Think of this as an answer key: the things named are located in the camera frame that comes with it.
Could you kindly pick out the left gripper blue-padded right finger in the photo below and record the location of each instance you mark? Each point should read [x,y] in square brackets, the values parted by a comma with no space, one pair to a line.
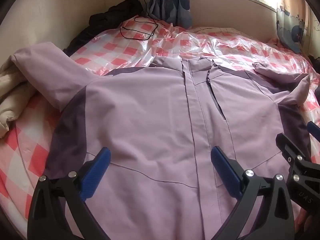
[275,218]

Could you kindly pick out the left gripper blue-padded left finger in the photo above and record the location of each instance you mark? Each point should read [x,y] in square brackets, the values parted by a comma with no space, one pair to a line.
[47,218]

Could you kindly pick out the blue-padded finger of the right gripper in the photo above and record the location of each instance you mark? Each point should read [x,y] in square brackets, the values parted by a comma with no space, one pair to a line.
[314,130]
[303,178]

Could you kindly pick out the lilac and purple jacket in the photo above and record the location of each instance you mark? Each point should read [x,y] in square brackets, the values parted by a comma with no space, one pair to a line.
[160,123]

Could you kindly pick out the black clothing pile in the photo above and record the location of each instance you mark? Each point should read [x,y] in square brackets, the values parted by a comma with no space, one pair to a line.
[100,22]

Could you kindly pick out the pink checkered plastic-covered bedding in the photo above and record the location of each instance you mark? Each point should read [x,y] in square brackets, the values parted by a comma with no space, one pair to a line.
[25,147]

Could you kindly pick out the blue patterned right curtain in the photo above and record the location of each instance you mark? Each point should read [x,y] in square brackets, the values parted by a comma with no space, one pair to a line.
[290,29]

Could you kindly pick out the blue patterned curtain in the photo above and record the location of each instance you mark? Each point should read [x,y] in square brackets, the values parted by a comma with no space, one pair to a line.
[290,29]
[176,12]

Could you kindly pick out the cream quilted blanket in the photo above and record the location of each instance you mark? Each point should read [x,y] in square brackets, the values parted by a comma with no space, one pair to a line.
[15,94]

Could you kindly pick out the cream headboard panel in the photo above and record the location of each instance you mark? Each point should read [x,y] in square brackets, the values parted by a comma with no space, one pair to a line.
[248,16]

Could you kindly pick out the blue patterned left curtain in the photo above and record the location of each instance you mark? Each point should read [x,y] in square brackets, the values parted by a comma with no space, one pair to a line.
[176,12]

